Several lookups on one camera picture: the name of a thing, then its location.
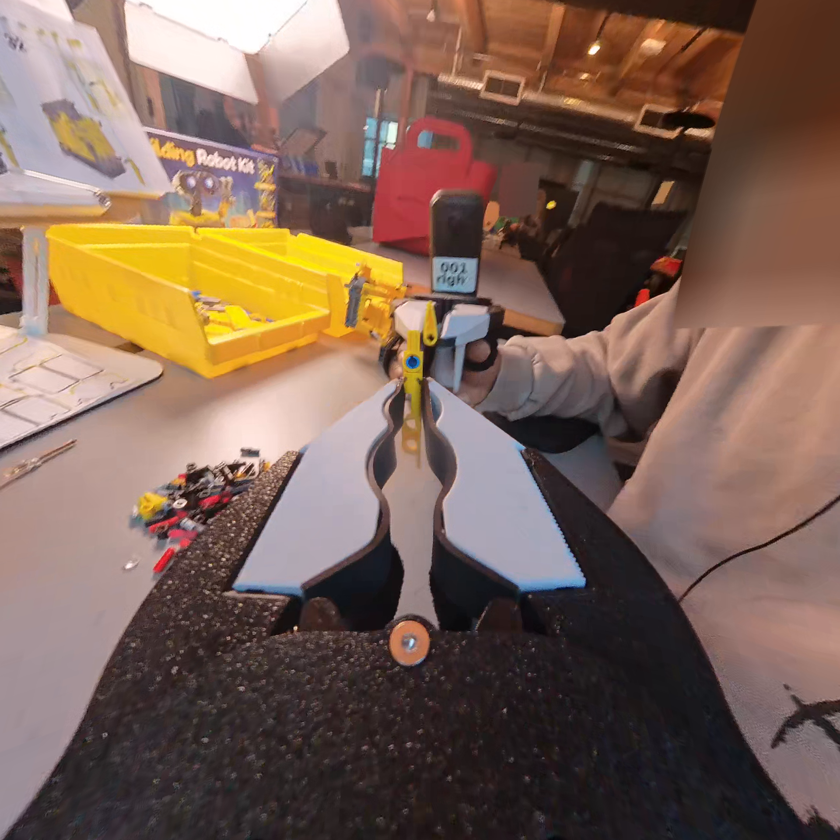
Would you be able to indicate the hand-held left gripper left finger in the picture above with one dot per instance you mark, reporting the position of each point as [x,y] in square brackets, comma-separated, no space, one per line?
[308,525]

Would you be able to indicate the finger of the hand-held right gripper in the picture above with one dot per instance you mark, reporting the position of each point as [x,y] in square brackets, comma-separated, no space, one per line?
[410,318]
[472,325]

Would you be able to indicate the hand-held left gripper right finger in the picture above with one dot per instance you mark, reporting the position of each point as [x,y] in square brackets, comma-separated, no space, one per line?
[512,525]

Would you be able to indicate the yellow toy robot model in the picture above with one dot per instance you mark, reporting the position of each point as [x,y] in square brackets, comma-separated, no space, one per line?
[367,302]

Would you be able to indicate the yellow angled beam blue pins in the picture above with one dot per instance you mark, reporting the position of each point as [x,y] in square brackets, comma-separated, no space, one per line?
[412,394]

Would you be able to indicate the pile of small connector pins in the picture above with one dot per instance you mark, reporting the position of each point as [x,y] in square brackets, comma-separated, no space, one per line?
[197,492]

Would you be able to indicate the instruction booklet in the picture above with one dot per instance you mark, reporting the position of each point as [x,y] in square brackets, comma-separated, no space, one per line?
[52,98]

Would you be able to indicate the red tote bag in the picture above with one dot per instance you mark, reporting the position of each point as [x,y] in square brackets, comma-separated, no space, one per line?
[426,190]

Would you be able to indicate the yellow plastic storage bin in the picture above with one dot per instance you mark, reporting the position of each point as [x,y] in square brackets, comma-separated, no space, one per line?
[118,289]
[315,256]

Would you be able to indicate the ceiling air vent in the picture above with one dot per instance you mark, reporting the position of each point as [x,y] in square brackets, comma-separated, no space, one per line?
[502,85]
[659,118]

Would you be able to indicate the long red axle pin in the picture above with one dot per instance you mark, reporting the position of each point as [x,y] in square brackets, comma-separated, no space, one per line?
[164,559]

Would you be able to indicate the heap of grey blue pieces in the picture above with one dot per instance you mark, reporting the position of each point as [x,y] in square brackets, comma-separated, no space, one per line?
[229,315]

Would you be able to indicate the person's beige sweatshirt torso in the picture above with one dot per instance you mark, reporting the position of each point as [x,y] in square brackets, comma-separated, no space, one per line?
[735,492]

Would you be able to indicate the white book stand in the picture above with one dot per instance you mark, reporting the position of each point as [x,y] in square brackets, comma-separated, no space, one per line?
[131,367]

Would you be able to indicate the blue toy kit box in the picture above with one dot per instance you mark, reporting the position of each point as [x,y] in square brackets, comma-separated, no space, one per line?
[216,170]

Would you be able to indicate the sticker sheet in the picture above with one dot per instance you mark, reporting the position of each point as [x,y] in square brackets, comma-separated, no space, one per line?
[46,387]

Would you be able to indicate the studio softbox light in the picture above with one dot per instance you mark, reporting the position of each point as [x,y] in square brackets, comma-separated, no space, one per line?
[216,26]

